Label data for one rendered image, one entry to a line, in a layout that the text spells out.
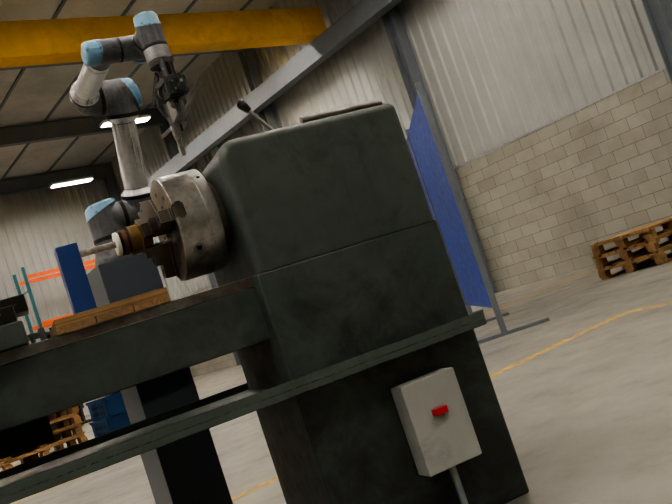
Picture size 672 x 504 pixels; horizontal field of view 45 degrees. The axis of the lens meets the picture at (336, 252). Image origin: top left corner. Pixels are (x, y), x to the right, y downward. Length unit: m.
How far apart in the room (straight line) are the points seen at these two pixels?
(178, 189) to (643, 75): 11.01
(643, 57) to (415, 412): 10.93
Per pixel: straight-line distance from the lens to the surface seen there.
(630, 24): 13.00
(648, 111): 12.84
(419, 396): 2.31
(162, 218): 2.31
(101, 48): 2.57
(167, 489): 2.88
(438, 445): 2.34
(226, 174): 2.30
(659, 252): 9.63
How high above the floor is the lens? 0.71
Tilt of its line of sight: 4 degrees up
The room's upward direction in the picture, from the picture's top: 19 degrees counter-clockwise
